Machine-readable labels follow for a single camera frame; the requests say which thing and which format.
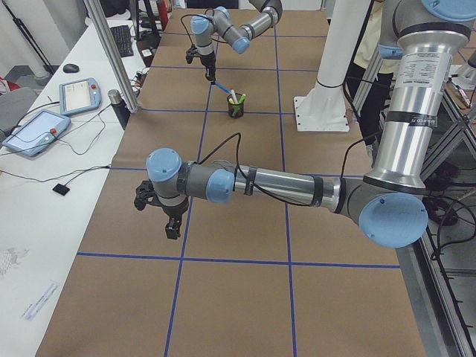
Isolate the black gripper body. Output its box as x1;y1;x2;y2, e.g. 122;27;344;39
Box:
200;51;216;74
161;196;188;228

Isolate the blue marker pen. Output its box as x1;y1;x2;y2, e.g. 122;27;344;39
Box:
211;81;231;95

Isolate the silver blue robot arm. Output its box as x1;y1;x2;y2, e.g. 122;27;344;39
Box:
185;0;283;83
134;1;475;248

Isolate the black mesh pen cup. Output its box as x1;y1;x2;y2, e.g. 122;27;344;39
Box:
228;94;245;118

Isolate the black keyboard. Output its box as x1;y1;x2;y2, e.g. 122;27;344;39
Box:
110;25;133;57

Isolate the dark metal water bottle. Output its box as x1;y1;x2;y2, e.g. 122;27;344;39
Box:
108;89;130;130

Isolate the small black square pad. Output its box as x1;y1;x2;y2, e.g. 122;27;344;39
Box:
52;184;70;196

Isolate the upper teach pendant tablet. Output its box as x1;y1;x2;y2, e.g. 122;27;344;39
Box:
59;77;102;116

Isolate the teach pendant tablet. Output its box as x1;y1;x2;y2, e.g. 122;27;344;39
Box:
59;77;102;116
2;109;71;158

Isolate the black computer mouse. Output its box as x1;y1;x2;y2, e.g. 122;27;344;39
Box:
62;63;80;74

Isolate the lower teach pendant tablet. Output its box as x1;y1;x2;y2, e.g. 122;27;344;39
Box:
2;109;71;158

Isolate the person in cream jacket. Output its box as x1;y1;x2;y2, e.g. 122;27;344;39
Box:
347;1;398;163

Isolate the aluminium frame post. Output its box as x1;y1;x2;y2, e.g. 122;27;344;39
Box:
84;0;139;113

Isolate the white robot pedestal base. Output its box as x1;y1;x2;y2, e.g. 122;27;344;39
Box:
294;0;372;132

